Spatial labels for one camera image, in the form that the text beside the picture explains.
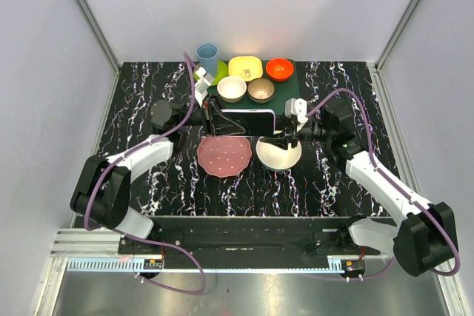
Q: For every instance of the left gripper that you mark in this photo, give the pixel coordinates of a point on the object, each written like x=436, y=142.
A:
x=211, y=120

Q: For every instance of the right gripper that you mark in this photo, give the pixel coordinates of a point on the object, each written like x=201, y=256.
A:
x=289, y=133

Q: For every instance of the phone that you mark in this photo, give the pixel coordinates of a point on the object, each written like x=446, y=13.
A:
x=257, y=122

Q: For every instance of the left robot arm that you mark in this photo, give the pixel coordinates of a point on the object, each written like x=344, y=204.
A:
x=102, y=194

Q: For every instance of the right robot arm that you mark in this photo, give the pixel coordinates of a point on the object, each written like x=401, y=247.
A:
x=423, y=235

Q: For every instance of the large white bowl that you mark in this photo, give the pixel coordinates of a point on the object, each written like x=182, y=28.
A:
x=275, y=158

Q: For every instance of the cream small bowl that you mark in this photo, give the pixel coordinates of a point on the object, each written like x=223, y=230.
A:
x=232, y=89

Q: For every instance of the dark green mat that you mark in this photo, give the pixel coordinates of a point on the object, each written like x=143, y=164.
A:
x=284, y=91

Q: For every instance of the lime green saucer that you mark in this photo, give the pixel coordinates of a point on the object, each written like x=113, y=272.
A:
x=222, y=72

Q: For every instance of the pink dotted plate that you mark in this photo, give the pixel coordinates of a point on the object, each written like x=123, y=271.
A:
x=224, y=156

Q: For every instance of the brown small bowl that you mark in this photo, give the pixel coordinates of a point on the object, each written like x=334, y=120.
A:
x=261, y=90

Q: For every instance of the yellow square dish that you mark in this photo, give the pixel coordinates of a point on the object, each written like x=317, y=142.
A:
x=246, y=67

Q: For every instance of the blue plastic cup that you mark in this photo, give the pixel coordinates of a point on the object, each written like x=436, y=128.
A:
x=208, y=57

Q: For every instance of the orange red bowl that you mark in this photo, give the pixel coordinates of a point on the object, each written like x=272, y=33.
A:
x=279, y=69

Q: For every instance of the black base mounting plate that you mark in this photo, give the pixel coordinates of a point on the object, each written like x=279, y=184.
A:
x=320, y=236

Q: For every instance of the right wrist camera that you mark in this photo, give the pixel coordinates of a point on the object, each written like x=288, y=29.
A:
x=296, y=109

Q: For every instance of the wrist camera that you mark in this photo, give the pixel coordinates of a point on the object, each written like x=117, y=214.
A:
x=296, y=109
x=205, y=80

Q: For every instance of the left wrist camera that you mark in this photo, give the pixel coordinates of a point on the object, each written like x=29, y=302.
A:
x=205, y=80

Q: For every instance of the aluminium front rail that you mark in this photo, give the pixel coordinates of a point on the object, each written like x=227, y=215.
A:
x=107, y=252

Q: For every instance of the left aluminium frame post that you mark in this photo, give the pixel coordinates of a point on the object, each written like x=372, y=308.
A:
x=98, y=34

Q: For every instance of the aluminium frame post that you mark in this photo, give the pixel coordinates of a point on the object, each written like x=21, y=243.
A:
x=394, y=38
x=98, y=34

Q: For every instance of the right aluminium frame post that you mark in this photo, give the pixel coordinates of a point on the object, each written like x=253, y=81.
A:
x=394, y=38

